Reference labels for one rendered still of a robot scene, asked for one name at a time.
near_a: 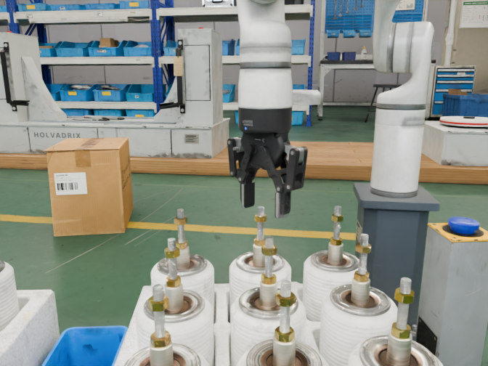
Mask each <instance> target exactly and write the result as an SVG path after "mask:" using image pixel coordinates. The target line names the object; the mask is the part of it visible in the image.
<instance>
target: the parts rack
mask: <svg viewBox="0 0 488 366"><path fill-rule="evenodd" d="M6 5H7V12H0V26H9V31H11V32H13V33H17V34H20V25H29V28H28V29H27V31H26V32H25V35H28V36H30V35H31V34H32V32H33V31H34V29H35V27H37V34H38V42H40V43H47V36H46V26H47V25H89V24H126V23H150V31H151V45H152V56H151V57H40V61H41V72H42V79H43V81H44V83H45V84H52V77H51V70H50V69H51V66H80V65H151V66H152V74H153V88H154V102H127V101H125V102H95V101H90V102H62V101H55V102H56V103H57V105H58V107H59V108H86V109H154V111H155V115H156V114H157V113H158V112H159V111H160V108H159V106H160V105H159V104H163V103H164V102H165V100H164V99H165V98H166V97H164V96H163V75H164V78H165V80H166V83H167V85H168V86H169V85H170V84H173V83H174V79H175V78H176V76H174V57H175V56H168V57H162V54H164V51H162V49H161V47H162V44H163V40H164V38H165V35H166V42H167V41H168V40H172V41H175V23H198V22H234V21H239V19H238V13H237V7H183V8H174V0H165V4H163V3H161V2H160V1H159V0H150V9H97V10H68V11H39V12H18V11H17V9H18V5H17V2H16V0H6ZM160 7H162V8H160ZM150 15H151V19H150ZM75 17H129V18H132V19H134V20H132V19H129V21H128V22H99V23H33V24H30V22H29V19H43V18H75ZM314 17H315V0H311V5H310V4H297V5H285V20H310V29H309V55H291V65H308V90H312V73H313V54H314ZM149 19H150V20H149ZM138 20H142V21H138ZM161 23H163V24H162V27H161V29H160V24H161ZM165 23H166V29H165V31H164V34H163V38H162V40H161V33H162V30H163V27H164V25H165ZM32 26H33V27H32ZM31 28H32V29H31ZM30 29H31V31H30ZM29 31H30V33H29V34H28V32H29ZM239 64H240V56H222V65H239ZM163 65H164V67H165V69H166V72H167V74H168V80H167V78H166V75H165V73H164V71H163ZM166 66H167V67H168V69H167V67H166ZM223 110H238V100H235V101H233V102H229V103H223ZM292 111H306V124H305V125H304V126H312V124H311V121H312V120H311V111H312V106H311V105H292Z"/></svg>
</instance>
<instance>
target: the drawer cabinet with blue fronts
mask: <svg viewBox="0 0 488 366"><path fill-rule="evenodd" d="M475 75H476V65H446V66H434V79H433V86H432V94H431V107H430V114H429V118H427V121H439V119H440V118H441V117H442V108H443V97H442V94H449V91H448V89H461V91H462V92H467V94H473V87H474V81H475Z"/></svg>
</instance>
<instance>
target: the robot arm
mask: <svg viewBox="0 0 488 366"><path fill-rule="evenodd" d="M400 1H401V0H375V15H374V28H373V64H374V67H375V69H376V70H377V71H378V72H382V73H412V78H411V79H410V80H409V81H408V82H407V83H405V84H403V85H401V86H399V87H397V88H395V89H392V90H389V91H385V92H383V93H380V94H379V95H378V97H377V102H376V107H377V108H376V113H375V133H374V143H373V162H372V171H371V180H370V191H371V193H373V194H375V195H380V196H383V197H388V198H412V197H415V196H416V195H417V192H418V179H419V172H420V159H421V151H422V144H423V130H424V122H425V115H426V100H427V90H428V78H429V73H430V68H431V60H432V57H433V50H434V39H435V33H434V27H433V25H432V23H430V22H426V21H422V22H405V23H393V22H392V18H393V16H394V13H395V11H396V8H397V6H398V4H399V3H400ZM237 13H238V19H239V24H240V68H241V69H240V76H239V82H238V128H239V130H241V131H243V135H242V136H241V137H235V138H229V139H228V140H227V147H228V156H229V172H230V175H231V176H232V177H236V178H237V179H238V181H239V183H240V200H241V203H242V207H244V208H249V207H251V206H254V204H255V182H252V180H254V178H255V175H256V172H257V171H258V170H259V169H260V168H262V169H264V170H267V173H268V175H269V178H271V179H272V180H273V182H274V186H275V189H276V191H277V192H276V193H275V217H276V218H278V219H281V218H284V217H286V216H288V214H289V213H290V199H291V192H292V191H294V190H298V189H301V188H302V187H303V186H304V177H305V170H306V159H307V154H308V150H307V148H306V147H305V146H303V147H295V146H293V145H290V141H289V138H288V133H289V131H290V130H291V127H292V105H320V98H321V94H320V92H319V91H318V90H302V89H293V83H292V77H291V69H290V68H291V47H292V41H291V33H290V28H289V27H288V26H287V25H286V24H285V2H284V0H237ZM287 155H288V156H287ZM286 156H287V157H286ZM237 160H238V163H239V168H237V165H236V161H237ZM279 166H280V167H281V169H280V170H277V169H276V168H278V167H279ZM280 176H281V177H282V180H283V182H284V184H283V183H282V180H281V178H280Z"/></svg>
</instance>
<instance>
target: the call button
mask: <svg viewBox="0 0 488 366"><path fill-rule="evenodd" d="M448 225H449V226H450V229H451V230H452V231H454V232H458V233H461V234H473V233H475V231H476V230H478V229H479V223H478V222H477V220H475V219H470V218H467V217H461V216H455V217H452V218H450V219H448Z"/></svg>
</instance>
